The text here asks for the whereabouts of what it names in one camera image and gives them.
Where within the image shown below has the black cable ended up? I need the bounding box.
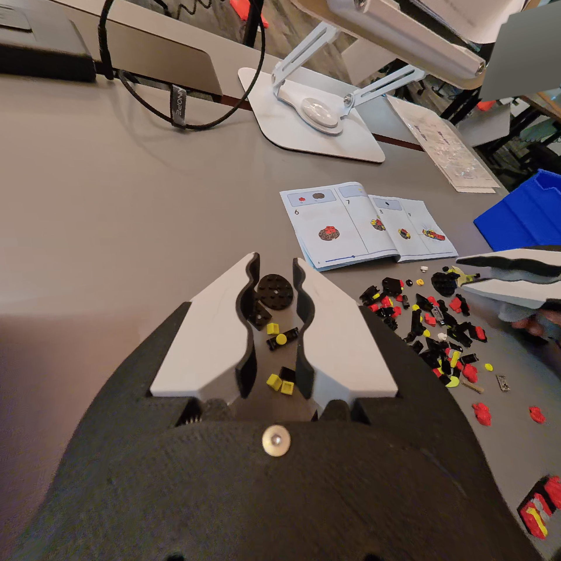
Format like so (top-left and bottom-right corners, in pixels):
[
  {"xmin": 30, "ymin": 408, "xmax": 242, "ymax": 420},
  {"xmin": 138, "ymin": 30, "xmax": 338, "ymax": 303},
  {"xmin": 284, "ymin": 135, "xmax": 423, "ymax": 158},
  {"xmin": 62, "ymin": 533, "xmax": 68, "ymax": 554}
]
[{"xmin": 98, "ymin": 0, "xmax": 266, "ymax": 131}]

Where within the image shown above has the pile of lego pieces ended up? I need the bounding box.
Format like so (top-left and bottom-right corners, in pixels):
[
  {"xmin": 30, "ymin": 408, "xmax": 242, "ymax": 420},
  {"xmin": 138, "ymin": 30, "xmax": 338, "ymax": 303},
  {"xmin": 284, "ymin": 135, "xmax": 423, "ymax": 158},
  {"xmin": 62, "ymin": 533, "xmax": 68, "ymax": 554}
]
[{"xmin": 359, "ymin": 276, "xmax": 494, "ymax": 388}]

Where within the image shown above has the blue plastic bin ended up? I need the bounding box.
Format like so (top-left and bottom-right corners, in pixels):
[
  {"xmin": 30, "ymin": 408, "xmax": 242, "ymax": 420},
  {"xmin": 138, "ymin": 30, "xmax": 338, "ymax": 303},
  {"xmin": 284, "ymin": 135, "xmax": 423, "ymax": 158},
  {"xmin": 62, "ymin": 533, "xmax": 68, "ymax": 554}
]
[{"xmin": 473, "ymin": 169, "xmax": 561, "ymax": 252}]

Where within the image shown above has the person's right hand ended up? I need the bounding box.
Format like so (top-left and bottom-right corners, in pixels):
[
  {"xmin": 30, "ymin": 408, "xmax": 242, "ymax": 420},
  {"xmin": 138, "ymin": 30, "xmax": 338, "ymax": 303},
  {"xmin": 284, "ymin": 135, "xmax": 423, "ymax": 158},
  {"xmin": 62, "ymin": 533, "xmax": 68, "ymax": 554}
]
[{"xmin": 510, "ymin": 307, "xmax": 561, "ymax": 345}]

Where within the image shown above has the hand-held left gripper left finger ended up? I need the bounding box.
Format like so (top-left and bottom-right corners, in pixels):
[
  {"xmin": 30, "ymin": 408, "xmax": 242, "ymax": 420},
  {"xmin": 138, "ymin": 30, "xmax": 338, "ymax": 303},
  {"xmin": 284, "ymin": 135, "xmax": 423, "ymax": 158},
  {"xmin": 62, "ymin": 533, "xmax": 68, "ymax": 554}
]
[{"xmin": 149, "ymin": 252, "xmax": 261, "ymax": 403}]

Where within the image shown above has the black studded lego plate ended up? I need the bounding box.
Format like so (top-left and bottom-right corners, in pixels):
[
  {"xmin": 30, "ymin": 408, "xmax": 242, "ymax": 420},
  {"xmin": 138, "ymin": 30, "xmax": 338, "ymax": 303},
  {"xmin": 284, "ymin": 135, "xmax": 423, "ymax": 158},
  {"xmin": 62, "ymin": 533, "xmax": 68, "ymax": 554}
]
[{"xmin": 250, "ymin": 302, "xmax": 273, "ymax": 330}]

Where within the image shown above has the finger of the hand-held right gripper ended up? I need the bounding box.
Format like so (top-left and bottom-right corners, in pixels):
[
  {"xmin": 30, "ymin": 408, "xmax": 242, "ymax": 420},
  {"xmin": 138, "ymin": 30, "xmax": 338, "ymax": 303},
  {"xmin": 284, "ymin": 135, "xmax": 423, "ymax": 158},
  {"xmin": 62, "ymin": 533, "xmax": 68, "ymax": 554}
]
[
  {"xmin": 456, "ymin": 247, "xmax": 561, "ymax": 270},
  {"xmin": 460, "ymin": 263, "xmax": 561, "ymax": 311}
]

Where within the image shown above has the grey flat panel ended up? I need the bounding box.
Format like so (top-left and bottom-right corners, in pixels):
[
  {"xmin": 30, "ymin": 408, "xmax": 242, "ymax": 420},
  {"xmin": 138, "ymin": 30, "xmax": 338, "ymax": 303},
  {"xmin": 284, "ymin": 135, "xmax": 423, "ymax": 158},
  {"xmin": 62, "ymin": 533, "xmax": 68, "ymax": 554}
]
[{"xmin": 53, "ymin": 0, "xmax": 223, "ymax": 96}]

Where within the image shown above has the clear plastic bag with sheet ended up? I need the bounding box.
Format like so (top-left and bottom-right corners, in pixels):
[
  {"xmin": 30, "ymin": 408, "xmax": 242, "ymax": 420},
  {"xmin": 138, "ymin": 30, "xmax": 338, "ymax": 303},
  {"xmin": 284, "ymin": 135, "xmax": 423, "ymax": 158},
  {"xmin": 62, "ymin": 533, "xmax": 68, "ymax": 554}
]
[{"xmin": 388, "ymin": 94, "xmax": 500, "ymax": 193}]

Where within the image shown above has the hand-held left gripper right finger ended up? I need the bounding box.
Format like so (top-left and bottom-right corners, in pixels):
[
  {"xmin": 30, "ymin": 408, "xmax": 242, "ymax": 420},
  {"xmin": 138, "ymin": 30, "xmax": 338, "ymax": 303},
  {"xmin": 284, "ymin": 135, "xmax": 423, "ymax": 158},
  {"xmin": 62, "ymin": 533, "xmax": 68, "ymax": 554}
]
[{"xmin": 291, "ymin": 257, "xmax": 399, "ymax": 412}]

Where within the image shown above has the red yellow lego assembly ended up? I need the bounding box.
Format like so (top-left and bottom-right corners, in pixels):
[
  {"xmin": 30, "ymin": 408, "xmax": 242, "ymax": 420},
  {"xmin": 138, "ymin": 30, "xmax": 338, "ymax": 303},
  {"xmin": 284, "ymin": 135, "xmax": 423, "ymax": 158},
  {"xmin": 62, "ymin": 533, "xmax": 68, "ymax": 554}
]
[{"xmin": 517, "ymin": 475, "xmax": 561, "ymax": 541}]

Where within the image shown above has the instruction booklet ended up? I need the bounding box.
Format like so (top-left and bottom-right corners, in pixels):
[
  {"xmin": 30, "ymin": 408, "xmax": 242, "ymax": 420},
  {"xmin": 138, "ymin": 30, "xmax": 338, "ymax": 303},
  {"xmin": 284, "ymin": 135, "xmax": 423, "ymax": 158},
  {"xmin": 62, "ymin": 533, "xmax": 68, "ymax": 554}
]
[{"xmin": 280, "ymin": 181, "xmax": 458, "ymax": 271}]

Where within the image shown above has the black round lego plate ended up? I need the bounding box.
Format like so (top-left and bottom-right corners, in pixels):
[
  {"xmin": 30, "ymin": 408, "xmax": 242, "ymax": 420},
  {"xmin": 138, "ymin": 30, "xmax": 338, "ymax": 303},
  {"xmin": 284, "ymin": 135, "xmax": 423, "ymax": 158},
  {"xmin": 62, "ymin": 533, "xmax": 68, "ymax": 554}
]
[
  {"xmin": 431, "ymin": 271, "xmax": 459, "ymax": 297},
  {"xmin": 255, "ymin": 274, "xmax": 294, "ymax": 312}
]

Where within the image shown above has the black flat device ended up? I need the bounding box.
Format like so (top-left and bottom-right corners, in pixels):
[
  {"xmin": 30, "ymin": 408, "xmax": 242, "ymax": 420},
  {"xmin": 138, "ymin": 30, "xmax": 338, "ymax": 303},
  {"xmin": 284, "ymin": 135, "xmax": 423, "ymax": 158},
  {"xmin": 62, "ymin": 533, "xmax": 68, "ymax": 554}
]
[{"xmin": 0, "ymin": 0, "xmax": 97, "ymax": 83}]

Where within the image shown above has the red object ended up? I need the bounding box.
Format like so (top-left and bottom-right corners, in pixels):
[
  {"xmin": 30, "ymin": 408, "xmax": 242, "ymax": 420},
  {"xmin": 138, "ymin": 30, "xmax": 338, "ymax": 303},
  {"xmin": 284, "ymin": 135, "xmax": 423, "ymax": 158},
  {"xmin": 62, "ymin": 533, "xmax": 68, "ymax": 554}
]
[{"xmin": 231, "ymin": 0, "xmax": 269, "ymax": 28}]

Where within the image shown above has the black plate with yellow stud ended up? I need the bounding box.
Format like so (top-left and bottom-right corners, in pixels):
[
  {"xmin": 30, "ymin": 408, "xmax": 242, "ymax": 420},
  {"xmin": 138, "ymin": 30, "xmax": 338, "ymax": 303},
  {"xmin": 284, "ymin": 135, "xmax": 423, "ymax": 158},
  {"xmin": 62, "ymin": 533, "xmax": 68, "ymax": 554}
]
[{"xmin": 266, "ymin": 327, "xmax": 300, "ymax": 351}]

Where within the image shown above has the black pole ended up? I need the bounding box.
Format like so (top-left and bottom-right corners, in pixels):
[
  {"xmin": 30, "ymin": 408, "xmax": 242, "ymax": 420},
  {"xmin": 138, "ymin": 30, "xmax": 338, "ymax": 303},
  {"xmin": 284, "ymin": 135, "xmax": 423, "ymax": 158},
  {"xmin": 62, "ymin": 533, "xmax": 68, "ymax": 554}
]
[{"xmin": 243, "ymin": 0, "xmax": 264, "ymax": 46}]

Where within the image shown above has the yellow string with tape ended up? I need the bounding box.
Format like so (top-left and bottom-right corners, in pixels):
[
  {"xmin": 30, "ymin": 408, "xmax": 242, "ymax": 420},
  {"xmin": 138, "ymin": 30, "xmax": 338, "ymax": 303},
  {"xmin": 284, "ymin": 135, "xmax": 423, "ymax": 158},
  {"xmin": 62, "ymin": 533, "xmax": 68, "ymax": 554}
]
[{"xmin": 451, "ymin": 265, "xmax": 482, "ymax": 288}]

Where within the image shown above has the white tray with disc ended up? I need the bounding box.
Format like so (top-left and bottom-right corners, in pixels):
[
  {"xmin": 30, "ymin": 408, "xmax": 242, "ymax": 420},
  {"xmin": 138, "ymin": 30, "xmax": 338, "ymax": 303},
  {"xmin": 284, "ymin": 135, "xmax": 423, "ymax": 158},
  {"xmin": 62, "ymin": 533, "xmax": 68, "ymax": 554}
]
[{"xmin": 238, "ymin": 0, "xmax": 487, "ymax": 164}]

